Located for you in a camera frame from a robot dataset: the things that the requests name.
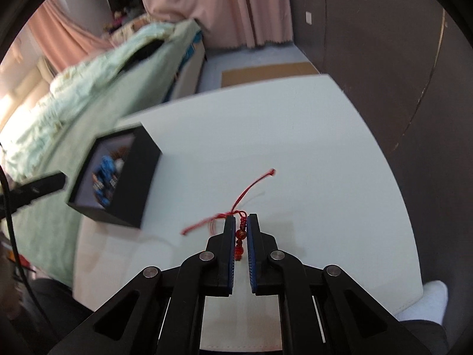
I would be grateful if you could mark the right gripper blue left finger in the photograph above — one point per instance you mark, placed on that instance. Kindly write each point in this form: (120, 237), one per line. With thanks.
(227, 255)

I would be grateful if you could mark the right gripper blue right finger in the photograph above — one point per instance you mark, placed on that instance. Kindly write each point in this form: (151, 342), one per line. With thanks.
(256, 252)

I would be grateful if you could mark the black jewelry box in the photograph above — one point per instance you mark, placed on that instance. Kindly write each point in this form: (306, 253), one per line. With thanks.
(115, 178)

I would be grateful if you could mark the green bed sheet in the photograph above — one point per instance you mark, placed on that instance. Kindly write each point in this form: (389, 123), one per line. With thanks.
(46, 232)

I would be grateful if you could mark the light green duvet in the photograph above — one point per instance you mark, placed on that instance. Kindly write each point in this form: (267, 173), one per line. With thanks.
(29, 133)

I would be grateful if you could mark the flat brown cardboard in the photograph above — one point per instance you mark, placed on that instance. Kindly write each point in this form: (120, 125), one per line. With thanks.
(274, 71)

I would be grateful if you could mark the pink curtain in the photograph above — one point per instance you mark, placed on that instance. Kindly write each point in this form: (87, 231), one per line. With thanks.
(63, 41)
(230, 23)

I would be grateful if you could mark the white sock foot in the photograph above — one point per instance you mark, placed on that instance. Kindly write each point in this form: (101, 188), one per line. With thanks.
(431, 306)

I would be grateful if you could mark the white wall socket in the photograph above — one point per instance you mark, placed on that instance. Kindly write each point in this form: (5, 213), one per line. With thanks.
(308, 18)

